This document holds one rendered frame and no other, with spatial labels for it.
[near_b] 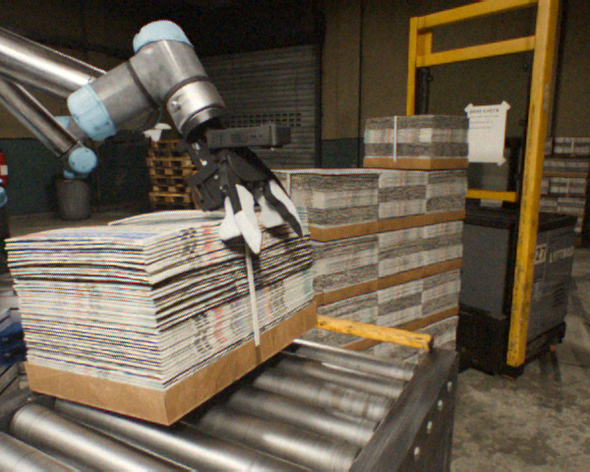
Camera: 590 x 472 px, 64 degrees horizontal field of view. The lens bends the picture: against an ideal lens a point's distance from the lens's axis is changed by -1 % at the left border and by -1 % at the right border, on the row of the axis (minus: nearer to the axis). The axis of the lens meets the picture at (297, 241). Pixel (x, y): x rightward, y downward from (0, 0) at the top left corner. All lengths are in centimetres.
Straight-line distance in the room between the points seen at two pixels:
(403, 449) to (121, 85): 60
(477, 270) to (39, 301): 237
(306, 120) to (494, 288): 674
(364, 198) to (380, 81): 686
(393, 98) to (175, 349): 800
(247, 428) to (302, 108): 855
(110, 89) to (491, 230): 227
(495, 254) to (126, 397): 230
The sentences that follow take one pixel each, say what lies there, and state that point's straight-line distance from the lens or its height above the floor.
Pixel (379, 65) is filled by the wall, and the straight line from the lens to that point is 862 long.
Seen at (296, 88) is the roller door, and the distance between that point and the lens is 917.
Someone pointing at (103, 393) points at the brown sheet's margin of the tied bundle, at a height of 84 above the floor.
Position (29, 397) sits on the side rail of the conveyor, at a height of 80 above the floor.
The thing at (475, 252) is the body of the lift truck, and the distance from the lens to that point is 277.
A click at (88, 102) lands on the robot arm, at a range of 73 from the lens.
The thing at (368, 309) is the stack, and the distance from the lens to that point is 187.
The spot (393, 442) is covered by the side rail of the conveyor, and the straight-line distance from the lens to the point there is 64.
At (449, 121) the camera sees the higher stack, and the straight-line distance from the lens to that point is 217.
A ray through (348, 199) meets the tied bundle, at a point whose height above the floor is 97.
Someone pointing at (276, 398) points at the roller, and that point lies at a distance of 72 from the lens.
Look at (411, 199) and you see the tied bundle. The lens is 198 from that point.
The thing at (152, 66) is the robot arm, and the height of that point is 126.
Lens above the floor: 115
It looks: 11 degrees down
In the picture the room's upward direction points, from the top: straight up
